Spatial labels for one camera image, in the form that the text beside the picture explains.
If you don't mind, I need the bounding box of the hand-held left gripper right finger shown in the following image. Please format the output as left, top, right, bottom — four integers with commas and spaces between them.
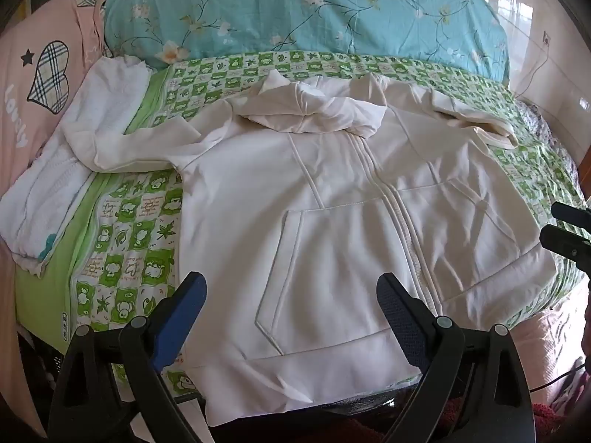
376, 272, 536, 443

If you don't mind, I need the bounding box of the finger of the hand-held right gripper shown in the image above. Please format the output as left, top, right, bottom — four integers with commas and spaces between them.
539, 224, 591, 261
551, 202, 591, 232

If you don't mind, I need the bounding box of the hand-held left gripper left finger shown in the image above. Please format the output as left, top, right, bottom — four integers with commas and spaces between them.
47, 271, 208, 443

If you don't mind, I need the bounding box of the cream zip hoodie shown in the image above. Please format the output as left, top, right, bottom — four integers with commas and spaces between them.
65, 68, 557, 427

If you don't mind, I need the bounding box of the green patterned bed sheet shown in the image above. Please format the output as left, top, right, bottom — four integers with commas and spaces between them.
14, 51, 587, 398

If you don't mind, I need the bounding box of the pink blanket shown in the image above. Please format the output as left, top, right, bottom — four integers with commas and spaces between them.
510, 281, 591, 418

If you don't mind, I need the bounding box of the dark red cloth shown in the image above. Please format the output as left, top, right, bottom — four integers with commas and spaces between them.
533, 401, 566, 435

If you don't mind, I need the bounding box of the white garment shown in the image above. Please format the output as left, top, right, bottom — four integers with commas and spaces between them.
0, 54, 151, 278

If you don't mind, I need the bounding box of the blue floral duvet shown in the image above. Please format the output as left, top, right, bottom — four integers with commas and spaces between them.
102, 0, 511, 86

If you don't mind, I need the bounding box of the black cable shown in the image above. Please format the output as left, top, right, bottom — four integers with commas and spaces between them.
529, 360, 589, 395

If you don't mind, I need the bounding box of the thin wall cable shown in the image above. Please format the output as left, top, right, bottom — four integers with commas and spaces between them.
512, 37, 552, 97

